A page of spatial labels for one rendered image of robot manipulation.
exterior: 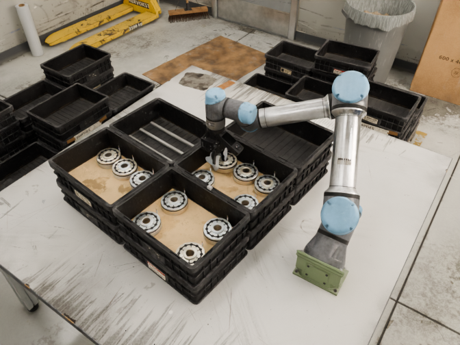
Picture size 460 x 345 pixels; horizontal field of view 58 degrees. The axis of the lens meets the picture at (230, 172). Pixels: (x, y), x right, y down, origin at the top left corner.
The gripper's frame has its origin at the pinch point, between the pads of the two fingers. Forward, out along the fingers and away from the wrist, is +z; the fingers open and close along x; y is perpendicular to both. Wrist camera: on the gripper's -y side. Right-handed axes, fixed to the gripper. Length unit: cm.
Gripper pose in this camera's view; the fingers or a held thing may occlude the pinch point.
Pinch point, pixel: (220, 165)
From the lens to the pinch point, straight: 175.3
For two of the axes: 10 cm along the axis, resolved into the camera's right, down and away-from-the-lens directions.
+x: -5.8, 5.6, -6.0
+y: -8.2, -4.0, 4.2
